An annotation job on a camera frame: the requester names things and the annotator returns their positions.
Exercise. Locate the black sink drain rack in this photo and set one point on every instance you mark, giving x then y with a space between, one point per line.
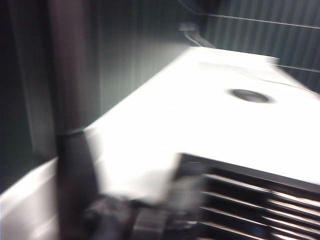
250 212

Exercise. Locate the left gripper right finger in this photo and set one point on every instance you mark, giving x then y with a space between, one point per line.
170 215

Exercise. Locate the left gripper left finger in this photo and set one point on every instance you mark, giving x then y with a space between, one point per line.
110 220

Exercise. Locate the dark round countertop hole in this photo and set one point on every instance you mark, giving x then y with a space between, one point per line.
250 96

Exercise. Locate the dark metal gooseneck faucet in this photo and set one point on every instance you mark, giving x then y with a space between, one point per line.
72 100

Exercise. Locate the black kitchen sink basin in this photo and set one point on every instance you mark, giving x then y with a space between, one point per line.
250 172

